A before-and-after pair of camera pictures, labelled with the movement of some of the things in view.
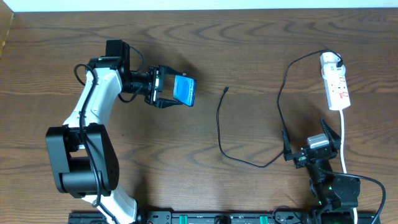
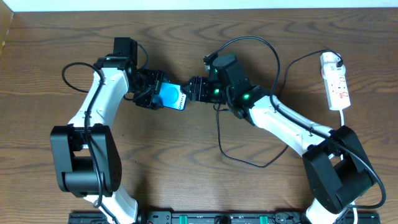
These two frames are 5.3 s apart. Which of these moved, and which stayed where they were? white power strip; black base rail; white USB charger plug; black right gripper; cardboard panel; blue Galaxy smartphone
Moved: blue Galaxy smartphone; black right gripper
Stayed: white USB charger plug; cardboard panel; white power strip; black base rail
